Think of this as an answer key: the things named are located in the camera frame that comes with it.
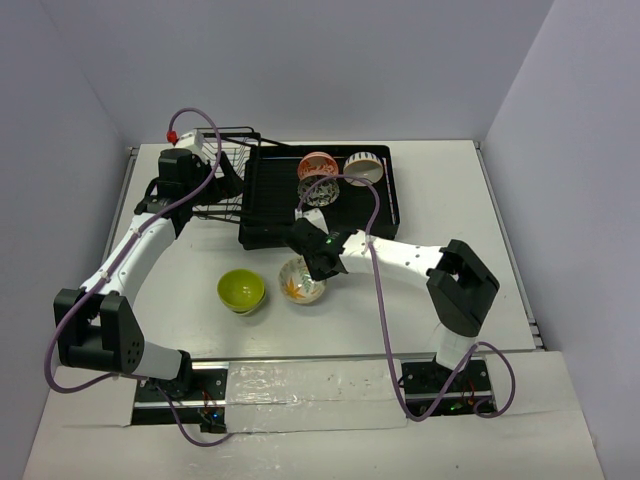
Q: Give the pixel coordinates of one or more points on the black leaf pattern bowl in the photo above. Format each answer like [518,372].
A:
[324,194]

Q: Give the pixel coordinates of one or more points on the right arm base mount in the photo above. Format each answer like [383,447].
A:
[470,392]

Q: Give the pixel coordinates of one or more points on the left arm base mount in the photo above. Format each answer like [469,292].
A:
[202,404]

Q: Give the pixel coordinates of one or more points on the black wire plate rack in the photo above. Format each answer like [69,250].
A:
[237,142]

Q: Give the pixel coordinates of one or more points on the white taped sheet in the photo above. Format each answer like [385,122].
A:
[285,397]

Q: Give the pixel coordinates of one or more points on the leaf pattern white bowl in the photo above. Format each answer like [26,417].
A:
[297,285]

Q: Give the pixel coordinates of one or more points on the black dish rack tray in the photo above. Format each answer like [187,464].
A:
[270,191]

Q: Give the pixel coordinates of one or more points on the orange floral bowl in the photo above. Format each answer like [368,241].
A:
[317,163]

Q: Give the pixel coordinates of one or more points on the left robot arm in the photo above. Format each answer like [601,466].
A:
[96,328]

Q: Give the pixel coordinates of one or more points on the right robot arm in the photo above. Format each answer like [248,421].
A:
[461,287]

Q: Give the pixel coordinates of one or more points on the green bowl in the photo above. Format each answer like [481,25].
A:
[242,291]

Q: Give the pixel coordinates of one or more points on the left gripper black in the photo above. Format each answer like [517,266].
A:
[220,179]

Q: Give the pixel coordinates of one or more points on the white bowl pink rim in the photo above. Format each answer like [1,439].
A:
[365,165]

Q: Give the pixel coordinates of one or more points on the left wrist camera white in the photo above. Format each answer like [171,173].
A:
[192,140]

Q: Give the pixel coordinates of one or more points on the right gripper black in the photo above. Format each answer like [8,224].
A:
[317,274]

